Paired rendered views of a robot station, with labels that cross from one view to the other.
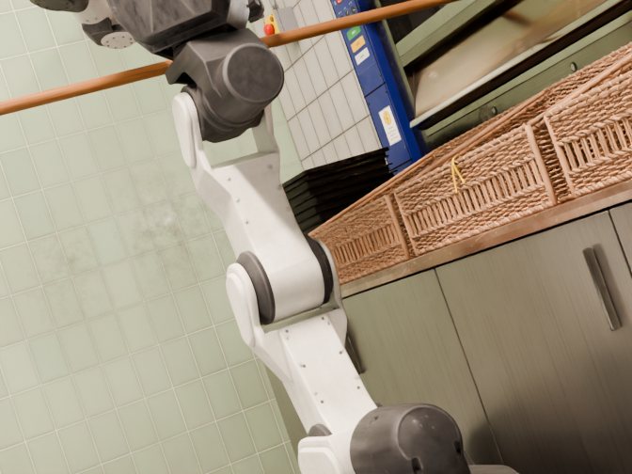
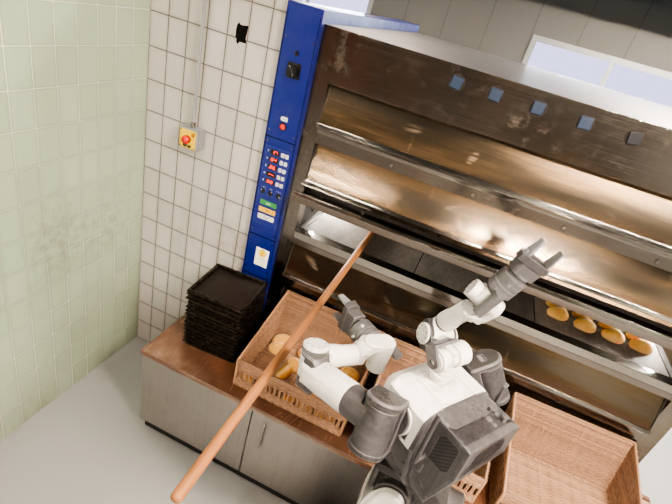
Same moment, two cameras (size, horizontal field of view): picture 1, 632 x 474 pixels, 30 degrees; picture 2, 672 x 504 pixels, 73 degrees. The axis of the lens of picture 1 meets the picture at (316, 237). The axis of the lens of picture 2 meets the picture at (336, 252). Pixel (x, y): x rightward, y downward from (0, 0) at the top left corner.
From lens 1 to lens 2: 2.80 m
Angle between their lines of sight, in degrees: 61
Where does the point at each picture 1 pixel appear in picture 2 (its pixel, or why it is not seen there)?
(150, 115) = (66, 158)
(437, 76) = (315, 266)
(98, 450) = not seen: outside the picture
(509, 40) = (384, 301)
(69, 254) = not seen: outside the picture
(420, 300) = (351, 470)
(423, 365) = (325, 479)
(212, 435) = (50, 365)
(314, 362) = not seen: outside the picture
